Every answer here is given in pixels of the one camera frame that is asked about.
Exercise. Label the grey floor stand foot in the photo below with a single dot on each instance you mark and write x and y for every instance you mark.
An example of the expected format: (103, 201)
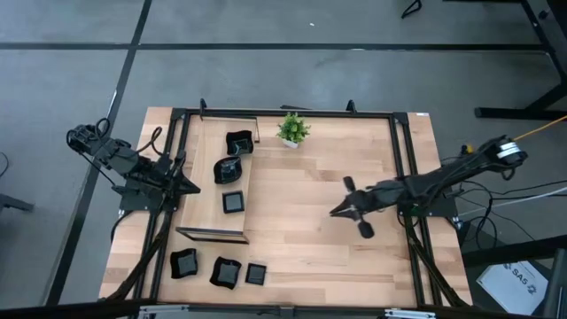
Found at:
(15, 204)

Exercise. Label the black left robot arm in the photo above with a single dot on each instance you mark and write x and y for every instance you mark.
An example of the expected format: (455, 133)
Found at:
(119, 159)

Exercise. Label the black square wavy mini bowl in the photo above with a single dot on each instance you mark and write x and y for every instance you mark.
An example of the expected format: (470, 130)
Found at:
(184, 263)
(226, 272)
(239, 142)

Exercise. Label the black square mini plate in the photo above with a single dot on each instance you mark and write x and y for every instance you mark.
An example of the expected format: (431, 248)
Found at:
(233, 202)
(255, 274)

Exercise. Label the flat black frame bracket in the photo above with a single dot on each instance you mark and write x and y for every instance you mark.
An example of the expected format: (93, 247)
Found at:
(294, 107)

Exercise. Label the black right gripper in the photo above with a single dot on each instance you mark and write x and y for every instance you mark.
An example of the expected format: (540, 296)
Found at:
(370, 199)

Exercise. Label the green plant white pot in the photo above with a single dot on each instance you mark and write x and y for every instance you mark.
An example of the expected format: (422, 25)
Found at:
(293, 129)

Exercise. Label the wooden shelf black metal frame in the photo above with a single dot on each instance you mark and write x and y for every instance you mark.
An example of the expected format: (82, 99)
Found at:
(204, 190)

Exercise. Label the black frame clamp knob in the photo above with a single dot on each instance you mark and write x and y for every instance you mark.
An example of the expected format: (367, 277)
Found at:
(203, 104)
(351, 106)

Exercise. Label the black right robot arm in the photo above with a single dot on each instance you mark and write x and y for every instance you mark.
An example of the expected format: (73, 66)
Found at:
(443, 177)

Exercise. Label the black metal stand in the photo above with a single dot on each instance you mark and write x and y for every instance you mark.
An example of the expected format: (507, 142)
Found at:
(557, 283)

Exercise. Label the white printed box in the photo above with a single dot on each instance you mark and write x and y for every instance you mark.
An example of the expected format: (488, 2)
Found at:
(514, 285)

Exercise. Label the black rounded wavy mini bowl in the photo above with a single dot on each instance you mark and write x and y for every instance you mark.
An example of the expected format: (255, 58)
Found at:
(228, 170)

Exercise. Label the black crossbar silver brackets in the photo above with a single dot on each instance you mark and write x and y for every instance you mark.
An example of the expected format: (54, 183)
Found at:
(66, 308)

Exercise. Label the black office desk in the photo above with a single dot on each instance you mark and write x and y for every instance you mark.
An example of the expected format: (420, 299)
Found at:
(509, 113)

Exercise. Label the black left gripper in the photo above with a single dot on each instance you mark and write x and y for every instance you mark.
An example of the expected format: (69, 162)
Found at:
(164, 177)

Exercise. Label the black yellow power strip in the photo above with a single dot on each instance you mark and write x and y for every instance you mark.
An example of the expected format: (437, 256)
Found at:
(465, 149)

